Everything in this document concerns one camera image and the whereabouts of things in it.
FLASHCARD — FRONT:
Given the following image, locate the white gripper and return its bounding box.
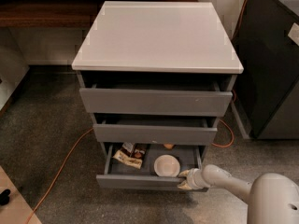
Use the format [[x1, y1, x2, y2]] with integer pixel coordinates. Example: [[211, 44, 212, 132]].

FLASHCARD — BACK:
[[178, 168, 207, 190]]

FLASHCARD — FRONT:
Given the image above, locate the grey drawer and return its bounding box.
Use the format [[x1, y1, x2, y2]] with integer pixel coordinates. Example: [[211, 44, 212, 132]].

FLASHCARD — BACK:
[[79, 88, 232, 117], [93, 118, 217, 145], [96, 143, 206, 191]]

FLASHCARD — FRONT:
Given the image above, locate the white bowl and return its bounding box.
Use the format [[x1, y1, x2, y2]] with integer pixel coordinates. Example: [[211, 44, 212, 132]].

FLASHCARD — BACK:
[[154, 155, 180, 177]]

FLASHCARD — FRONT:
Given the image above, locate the dark wooden shelf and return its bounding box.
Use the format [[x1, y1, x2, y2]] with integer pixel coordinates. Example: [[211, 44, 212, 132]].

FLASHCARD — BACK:
[[0, 0, 198, 28]]

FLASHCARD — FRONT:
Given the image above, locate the orange power cable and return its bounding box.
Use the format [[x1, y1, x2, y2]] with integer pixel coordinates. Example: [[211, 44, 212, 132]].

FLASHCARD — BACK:
[[24, 0, 261, 224]]

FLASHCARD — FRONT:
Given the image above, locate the grey top drawer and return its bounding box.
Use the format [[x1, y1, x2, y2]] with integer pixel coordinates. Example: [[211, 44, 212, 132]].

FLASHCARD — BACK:
[[79, 88, 232, 117]]

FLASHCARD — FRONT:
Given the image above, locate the grey drawer cabinet white top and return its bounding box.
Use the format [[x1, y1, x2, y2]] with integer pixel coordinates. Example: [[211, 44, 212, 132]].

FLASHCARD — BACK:
[[71, 1, 245, 161]]

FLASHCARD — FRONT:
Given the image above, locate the orange fruit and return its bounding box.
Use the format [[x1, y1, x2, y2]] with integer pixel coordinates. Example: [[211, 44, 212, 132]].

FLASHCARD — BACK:
[[164, 144, 174, 149]]

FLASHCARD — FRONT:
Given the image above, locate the brown snack bag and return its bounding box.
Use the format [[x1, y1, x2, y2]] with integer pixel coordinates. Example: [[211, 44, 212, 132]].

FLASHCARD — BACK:
[[113, 142, 148, 169]]

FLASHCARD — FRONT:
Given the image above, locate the grey bottom drawer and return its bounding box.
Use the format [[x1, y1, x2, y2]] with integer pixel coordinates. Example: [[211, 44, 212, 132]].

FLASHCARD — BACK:
[[96, 143, 206, 191]]

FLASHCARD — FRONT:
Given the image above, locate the light wooden board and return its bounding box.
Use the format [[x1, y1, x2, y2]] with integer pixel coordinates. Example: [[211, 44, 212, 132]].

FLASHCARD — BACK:
[[0, 166, 32, 224]]

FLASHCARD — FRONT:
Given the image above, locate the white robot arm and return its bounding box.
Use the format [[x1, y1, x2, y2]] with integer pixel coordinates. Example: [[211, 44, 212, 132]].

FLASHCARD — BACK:
[[178, 164, 299, 224]]

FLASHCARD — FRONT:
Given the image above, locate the grey middle drawer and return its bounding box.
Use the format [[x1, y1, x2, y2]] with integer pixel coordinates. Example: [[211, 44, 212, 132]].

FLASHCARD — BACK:
[[93, 118, 217, 145]]

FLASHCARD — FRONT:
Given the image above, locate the black knob on wood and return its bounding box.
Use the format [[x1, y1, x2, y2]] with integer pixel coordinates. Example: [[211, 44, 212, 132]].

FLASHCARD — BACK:
[[0, 189, 10, 205]]

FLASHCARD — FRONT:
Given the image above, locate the black cabinet on right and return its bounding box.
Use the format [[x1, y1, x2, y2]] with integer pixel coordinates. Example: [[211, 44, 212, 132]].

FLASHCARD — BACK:
[[232, 0, 299, 139]]

